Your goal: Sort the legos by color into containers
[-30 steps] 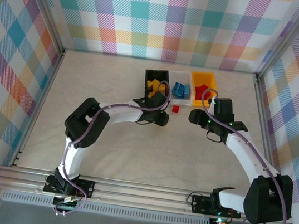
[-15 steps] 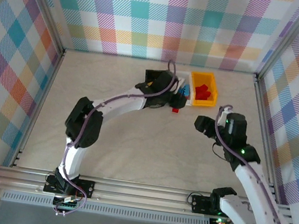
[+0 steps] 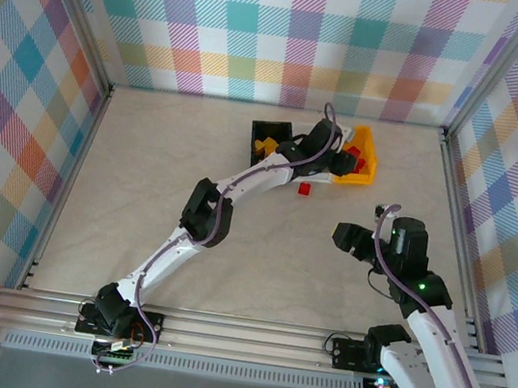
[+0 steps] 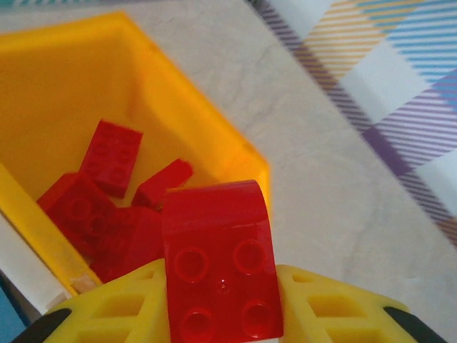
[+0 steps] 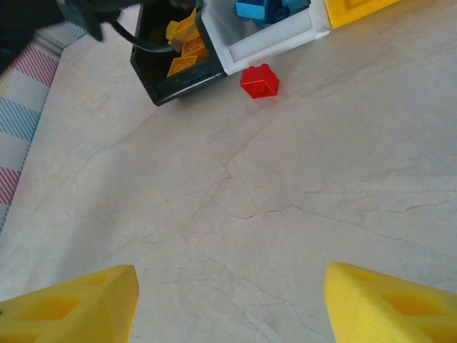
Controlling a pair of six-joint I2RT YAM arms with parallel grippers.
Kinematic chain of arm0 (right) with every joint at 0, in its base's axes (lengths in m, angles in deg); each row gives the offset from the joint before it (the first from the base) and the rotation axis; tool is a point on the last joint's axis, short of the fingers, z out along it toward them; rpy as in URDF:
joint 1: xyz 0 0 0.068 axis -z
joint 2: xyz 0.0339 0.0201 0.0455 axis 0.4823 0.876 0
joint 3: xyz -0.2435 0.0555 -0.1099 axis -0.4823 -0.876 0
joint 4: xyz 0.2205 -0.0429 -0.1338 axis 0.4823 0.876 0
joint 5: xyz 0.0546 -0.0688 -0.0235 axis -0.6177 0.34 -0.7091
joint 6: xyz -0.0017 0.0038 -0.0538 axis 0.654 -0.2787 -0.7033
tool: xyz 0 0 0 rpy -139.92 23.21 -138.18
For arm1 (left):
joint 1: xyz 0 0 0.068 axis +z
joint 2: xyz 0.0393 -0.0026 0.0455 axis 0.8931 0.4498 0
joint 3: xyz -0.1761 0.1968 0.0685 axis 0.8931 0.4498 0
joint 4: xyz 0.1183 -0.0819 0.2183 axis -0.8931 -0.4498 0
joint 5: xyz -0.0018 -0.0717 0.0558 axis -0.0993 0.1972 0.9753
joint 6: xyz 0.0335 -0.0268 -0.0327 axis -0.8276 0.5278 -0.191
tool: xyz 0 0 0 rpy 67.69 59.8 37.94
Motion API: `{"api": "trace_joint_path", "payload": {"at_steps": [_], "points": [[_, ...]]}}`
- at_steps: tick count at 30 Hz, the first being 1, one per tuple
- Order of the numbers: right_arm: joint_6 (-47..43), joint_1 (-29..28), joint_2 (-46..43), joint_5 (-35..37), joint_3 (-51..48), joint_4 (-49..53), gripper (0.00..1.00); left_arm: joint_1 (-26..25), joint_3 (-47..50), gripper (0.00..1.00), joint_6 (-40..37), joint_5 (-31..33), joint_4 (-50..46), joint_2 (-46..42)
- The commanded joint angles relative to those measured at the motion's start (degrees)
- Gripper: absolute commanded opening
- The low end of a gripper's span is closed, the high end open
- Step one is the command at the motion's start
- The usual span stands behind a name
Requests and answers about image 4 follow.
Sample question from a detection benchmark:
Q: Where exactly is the blue lego brick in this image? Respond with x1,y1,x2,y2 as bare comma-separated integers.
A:
0,284,32,343

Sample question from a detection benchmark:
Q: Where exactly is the red curved lego brick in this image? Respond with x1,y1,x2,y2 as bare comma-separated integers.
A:
161,179,286,340

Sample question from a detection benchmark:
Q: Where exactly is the white plastic bin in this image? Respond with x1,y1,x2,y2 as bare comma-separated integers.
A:
0,210,79,343

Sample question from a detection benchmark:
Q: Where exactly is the yellow plastic bin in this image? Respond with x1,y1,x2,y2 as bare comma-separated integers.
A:
0,11,271,312

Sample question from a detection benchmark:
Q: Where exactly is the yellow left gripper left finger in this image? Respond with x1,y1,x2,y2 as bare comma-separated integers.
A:
44,259,172,343

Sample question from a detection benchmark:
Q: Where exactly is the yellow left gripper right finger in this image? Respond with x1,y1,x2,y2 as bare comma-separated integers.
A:
276,263,410,343

